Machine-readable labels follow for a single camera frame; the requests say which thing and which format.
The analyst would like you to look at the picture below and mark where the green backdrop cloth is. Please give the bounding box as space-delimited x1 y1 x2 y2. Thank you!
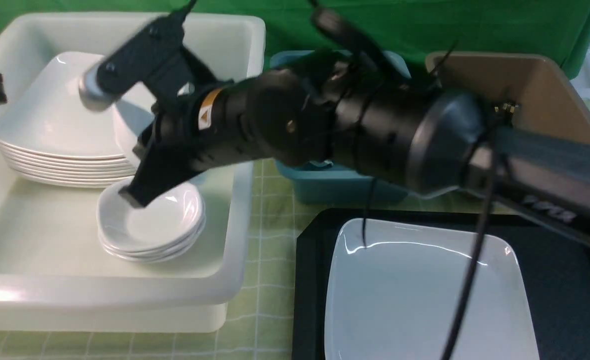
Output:
0 0 590 81

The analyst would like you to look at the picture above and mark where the large white plastic tub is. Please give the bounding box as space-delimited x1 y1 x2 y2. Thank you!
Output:
0 12 266 333

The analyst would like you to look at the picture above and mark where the green checked table mat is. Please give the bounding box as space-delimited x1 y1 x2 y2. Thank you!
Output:
0 97 590 360

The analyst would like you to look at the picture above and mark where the teal plastic bin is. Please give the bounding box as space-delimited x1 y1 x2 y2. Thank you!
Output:
269 50 411 207

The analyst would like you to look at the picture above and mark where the black serving tray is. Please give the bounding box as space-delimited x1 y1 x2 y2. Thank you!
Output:
292 207 590 360

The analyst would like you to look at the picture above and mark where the white square rice plate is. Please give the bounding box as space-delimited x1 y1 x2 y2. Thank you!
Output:
324 218 540 360

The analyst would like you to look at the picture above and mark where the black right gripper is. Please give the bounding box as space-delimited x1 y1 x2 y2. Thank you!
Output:
78 14 255 208

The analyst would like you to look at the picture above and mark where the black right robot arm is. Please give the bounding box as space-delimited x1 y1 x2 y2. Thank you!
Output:
78 0 590 248

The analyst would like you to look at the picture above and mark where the brown plastic bin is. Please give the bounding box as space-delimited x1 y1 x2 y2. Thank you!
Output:
425 51 590 145

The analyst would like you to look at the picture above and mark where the black chopsticks bundle in bin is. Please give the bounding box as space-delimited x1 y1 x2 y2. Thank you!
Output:
493 101 519 116

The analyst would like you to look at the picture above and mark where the stack of small white bowls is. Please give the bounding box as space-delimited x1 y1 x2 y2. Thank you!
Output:
96 178 206 264

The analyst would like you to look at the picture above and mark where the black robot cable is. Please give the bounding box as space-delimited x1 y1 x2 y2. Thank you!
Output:
355 50 500 360

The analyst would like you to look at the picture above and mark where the stack of white square plates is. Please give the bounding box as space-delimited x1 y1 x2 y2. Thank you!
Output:
0 51 154 188

